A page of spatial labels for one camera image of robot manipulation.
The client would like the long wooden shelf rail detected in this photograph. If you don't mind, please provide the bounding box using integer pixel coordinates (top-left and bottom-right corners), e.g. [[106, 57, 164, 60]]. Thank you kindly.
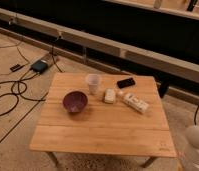
[[0, 8, 199, 83]]

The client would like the black smartphone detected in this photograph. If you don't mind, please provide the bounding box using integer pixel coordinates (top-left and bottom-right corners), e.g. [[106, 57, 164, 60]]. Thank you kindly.
[[117, 78, 135, 89]]

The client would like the white sponge block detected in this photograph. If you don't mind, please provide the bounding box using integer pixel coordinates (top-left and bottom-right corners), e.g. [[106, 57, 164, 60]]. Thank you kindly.
[[104, 89, 116, 104]]

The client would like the black power adapter box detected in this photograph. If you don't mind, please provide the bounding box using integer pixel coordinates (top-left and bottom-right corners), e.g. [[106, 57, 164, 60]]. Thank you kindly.
[[31, 60, 48, 73]]

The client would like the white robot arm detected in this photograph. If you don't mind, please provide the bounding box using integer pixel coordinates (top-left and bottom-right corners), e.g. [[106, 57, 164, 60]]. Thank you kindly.
[[180, 125, 199, 171]]

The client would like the wooden table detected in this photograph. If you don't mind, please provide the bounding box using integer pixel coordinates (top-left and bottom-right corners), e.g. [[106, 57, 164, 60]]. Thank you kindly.
[[29, 72, 178, 169]]

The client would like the small black device on floor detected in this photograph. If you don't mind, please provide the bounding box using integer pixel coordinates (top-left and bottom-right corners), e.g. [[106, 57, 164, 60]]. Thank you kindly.
[[10, 64, 23, 72]]

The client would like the clear plastic cup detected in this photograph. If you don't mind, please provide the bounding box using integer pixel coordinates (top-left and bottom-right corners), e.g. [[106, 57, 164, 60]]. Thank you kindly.
[[85, 74, 101, 95]]

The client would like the black cable on floor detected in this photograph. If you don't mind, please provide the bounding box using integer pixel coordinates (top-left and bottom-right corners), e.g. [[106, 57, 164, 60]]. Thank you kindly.
[[0, 44, 49, 118]]

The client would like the purple bowl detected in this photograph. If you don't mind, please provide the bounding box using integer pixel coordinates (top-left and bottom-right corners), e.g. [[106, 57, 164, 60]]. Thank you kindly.
[[63, 91, 88, 113]]

